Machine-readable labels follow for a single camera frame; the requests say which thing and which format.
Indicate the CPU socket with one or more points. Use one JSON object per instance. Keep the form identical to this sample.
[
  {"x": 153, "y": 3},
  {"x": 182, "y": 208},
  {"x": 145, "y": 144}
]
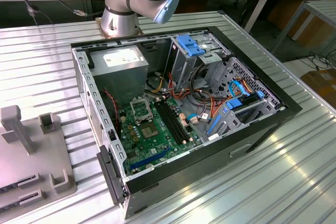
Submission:
[{"x": 150, "y": 130}]

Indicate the black RAM slot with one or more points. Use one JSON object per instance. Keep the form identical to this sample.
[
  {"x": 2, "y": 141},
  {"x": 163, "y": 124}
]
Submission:
[
  {"x": 168, "y": 123},
  {"x": 176, "y": 123},
  {"x": 172, "y": 123},
  {"x": 179, "y": 123}
]

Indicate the beige board power connector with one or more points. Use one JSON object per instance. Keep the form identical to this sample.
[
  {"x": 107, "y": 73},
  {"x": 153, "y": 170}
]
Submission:
[{"x": 183, "y": 121}]

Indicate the grey optical drive cage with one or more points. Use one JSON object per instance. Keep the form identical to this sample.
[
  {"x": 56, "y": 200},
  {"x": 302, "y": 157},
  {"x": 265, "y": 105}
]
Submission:
[{"x": 183, "y": 69}]

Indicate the beige four-pin board connector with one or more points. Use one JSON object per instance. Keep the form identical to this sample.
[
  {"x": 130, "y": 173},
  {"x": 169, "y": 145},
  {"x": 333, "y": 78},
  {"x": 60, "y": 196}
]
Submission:
[{"x": 121, "y": 118}]

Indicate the blue plastic bay strip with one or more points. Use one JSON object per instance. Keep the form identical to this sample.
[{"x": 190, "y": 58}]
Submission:
[{"x": 214, "y": 125}]

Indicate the green Dell motherboard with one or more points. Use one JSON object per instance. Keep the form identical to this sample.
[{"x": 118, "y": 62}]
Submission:
[{"x": 155, "y": 150}]

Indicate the blue plastic drive latch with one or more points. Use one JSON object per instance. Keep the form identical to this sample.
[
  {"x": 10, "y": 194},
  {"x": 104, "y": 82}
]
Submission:
[{"x": 189, "y": 45}]

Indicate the grey power supply box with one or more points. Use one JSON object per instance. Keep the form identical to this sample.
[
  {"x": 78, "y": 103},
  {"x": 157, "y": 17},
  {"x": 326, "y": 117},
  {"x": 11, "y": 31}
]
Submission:
[{"x": 110, "y": 87}]

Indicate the blue expansion slot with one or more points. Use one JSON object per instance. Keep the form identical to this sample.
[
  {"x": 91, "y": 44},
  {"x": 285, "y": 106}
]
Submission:
[{"x": 149, "y": 159}]

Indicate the blue disk carrier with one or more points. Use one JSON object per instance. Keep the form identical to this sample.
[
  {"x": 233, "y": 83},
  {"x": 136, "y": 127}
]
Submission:
[{"x": 233, "y": 104}]

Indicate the silver coin battery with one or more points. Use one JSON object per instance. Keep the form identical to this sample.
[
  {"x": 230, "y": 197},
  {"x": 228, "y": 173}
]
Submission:
[{"x": 149, "y": 166}]

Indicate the grey perforated disk bay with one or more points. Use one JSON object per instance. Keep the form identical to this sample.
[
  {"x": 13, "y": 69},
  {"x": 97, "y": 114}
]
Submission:
[{"x": 240, "y": 66}]

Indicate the black open PC case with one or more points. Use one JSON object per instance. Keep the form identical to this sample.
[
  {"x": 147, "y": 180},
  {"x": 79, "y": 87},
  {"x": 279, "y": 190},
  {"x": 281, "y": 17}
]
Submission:
[{"x": 210, "y": 171}]

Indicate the brown cardboard box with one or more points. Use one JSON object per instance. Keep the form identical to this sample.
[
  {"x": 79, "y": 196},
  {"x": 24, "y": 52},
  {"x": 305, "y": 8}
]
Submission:
[
  {"x": 282, "y": 11},
  {"x": 323, "y": 87}
]

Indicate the grey parts rack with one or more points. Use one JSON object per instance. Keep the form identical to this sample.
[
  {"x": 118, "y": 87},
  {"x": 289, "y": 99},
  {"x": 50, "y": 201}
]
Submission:
[{"x": 26, "y": 155}]

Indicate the grey metal slat table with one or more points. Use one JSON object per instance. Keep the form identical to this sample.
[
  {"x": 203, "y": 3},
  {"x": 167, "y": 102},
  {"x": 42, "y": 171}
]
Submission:
[{"x": 323, "y": 7}]

